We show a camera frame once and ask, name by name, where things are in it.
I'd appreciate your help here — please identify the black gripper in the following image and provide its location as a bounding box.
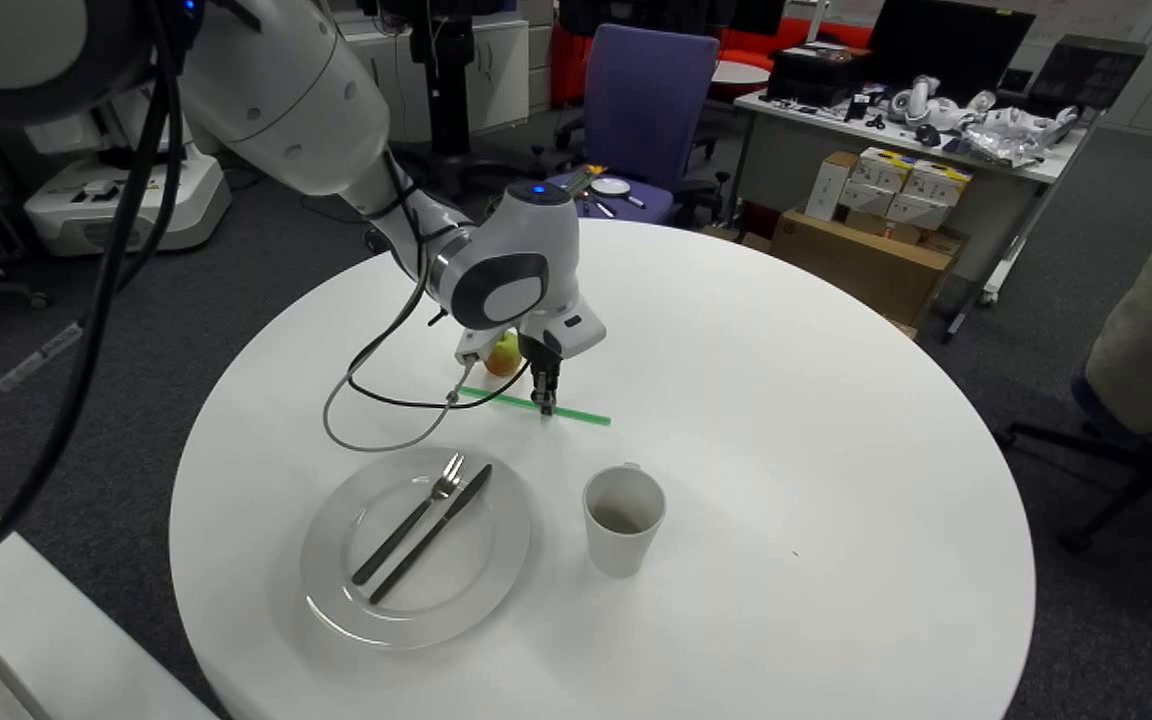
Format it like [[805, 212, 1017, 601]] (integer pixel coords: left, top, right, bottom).
[[516, 330, 569, 420]]

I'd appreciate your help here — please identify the green straw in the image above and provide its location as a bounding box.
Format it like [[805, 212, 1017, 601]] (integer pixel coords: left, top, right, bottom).
[[456, 383, 614, 433]]

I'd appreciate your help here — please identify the white robot base platform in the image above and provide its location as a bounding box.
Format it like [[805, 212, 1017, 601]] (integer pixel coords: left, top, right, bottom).
[[0, 513, 216, 720]]

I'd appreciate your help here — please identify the white mug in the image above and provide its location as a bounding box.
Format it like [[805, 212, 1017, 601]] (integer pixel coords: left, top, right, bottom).
[[579, 459, 666, 580]]

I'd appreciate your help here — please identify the red yellow apple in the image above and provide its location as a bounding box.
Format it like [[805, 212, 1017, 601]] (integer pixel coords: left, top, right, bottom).
[[482, 330, 526, 379]]

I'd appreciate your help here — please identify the silver fork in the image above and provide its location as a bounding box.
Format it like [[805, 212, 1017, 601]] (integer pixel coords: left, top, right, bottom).
[[346, 452, 471, 592]]

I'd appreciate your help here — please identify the white dinner plate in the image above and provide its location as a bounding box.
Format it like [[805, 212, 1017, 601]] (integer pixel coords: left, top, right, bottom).
[[295, 443, 537, 657]]

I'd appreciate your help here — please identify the purple office chair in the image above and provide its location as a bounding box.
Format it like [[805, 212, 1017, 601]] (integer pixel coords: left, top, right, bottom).
[[548, 21, 722, 228]]

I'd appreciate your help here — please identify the white cluttered desk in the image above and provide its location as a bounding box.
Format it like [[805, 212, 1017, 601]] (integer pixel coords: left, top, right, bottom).
[[730, 87, 1086, 314]]

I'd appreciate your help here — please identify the large brown cardboard box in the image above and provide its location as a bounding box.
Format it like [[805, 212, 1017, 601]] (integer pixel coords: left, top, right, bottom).
[[768, 209, 962, 334]]

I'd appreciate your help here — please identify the small white carton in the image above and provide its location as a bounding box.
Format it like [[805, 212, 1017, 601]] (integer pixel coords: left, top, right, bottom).
[[805, 149, 863, 228]]

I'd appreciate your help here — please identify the white yellow packaged box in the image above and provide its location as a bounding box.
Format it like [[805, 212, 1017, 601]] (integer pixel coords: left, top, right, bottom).
[[884, 160, 966, 236], [847, 143, 916, 225]]

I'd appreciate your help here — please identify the white floor device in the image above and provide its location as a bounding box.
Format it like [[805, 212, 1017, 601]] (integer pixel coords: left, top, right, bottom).
[[18, 139, 236, 259]]

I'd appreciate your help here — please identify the white plastic parts heap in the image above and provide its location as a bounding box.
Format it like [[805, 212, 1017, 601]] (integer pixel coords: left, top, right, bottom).
[[853, 75, 1084, 174]]

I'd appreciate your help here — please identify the large black monitor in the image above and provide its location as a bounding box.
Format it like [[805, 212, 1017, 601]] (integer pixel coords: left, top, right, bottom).
[[866, 0, 1041, 106]]

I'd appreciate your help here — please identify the small black monitor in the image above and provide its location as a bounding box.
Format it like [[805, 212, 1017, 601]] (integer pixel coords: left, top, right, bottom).
[[1027, 35, 1147, 119]]

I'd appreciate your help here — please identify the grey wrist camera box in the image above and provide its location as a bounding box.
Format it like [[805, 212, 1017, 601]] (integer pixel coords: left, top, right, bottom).
[[541, 306, 613, 362]]

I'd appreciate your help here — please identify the thin gripper cable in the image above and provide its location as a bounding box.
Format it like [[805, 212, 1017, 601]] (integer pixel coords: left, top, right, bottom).
[[321, 272, 537, 455]]

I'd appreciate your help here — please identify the thick black cable bundle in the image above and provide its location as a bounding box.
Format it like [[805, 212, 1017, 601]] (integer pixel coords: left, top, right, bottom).
[[0, 0, 199, 560]]

